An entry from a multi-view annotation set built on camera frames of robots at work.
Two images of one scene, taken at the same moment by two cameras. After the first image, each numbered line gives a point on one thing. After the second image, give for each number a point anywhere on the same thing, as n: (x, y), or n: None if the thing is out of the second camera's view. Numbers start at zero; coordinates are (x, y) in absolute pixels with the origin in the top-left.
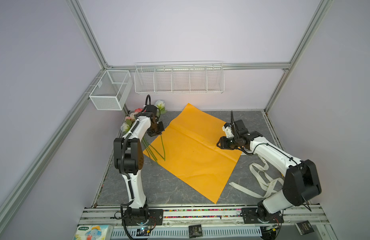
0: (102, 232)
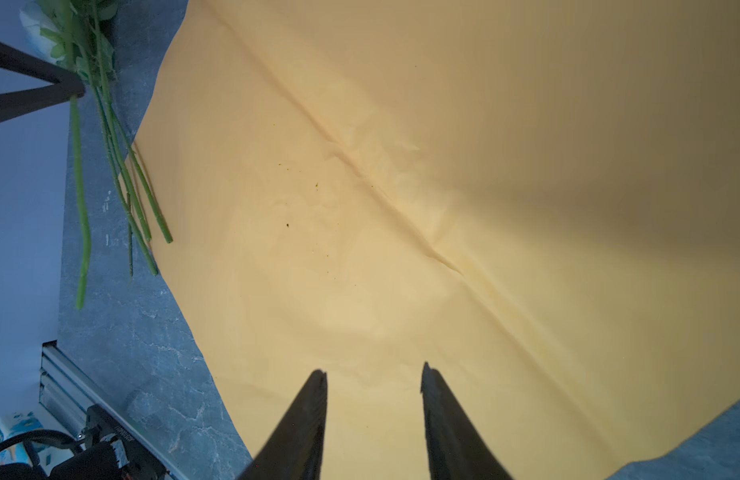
0: (12, 425)
